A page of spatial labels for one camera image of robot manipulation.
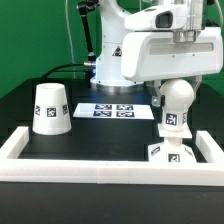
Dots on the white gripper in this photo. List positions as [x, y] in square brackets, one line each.
[148, 56]

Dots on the white lamp bulb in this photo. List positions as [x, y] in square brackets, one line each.
[178, 97]

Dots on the white lamp base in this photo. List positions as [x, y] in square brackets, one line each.
[171, 149]

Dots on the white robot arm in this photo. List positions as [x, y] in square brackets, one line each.
[108, 75]

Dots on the white lamp shade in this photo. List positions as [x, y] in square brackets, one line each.
[51, 111]

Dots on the white marker tag sheet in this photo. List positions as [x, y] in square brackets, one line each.
[113, 111]

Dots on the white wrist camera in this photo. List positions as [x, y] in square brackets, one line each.
[160, 17]

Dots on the white U-shaped frame barrier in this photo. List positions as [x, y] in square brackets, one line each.
[15, 169]

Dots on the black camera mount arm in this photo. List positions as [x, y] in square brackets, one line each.
[84, 7]

